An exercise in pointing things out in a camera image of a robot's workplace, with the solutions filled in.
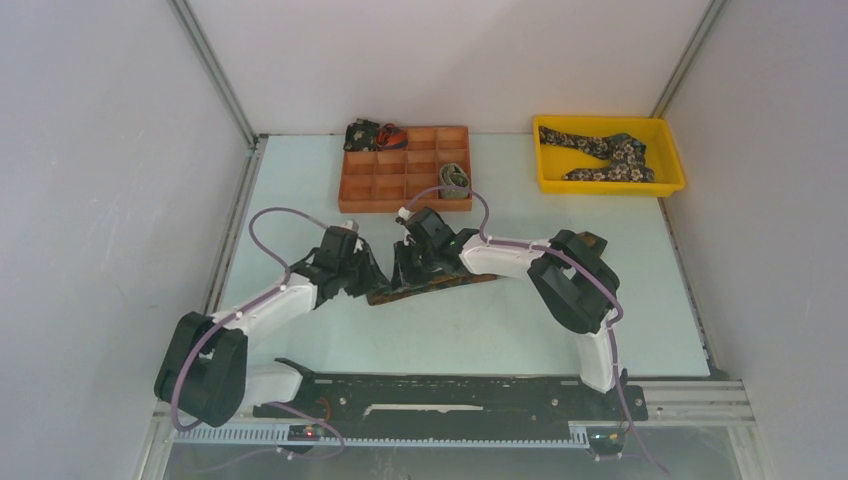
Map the rolled red black tie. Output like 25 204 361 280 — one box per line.
375 123 408 151

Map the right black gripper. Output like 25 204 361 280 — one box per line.
390 239 440 292

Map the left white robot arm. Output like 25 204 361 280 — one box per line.
153 226 388 427

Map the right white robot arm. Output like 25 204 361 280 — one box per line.
393 207 623 418

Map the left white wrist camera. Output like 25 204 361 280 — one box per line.
341 220 359 232

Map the orange compartment tray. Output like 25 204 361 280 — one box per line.
338 126 472 213

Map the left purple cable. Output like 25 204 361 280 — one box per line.
170 206 347 461

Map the dark floral tie in bin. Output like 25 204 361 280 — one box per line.
538 126 656 183

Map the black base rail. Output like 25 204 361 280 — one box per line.
290 373 649 445

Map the yellow plastic bin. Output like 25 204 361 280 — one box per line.
533 115 686 197

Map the rolled olive green tie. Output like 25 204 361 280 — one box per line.
438 163 470 200

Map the rolled black floral tie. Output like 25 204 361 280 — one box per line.
343 118 381 152

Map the green orange patterned tie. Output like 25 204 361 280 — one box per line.
366 230 608 307

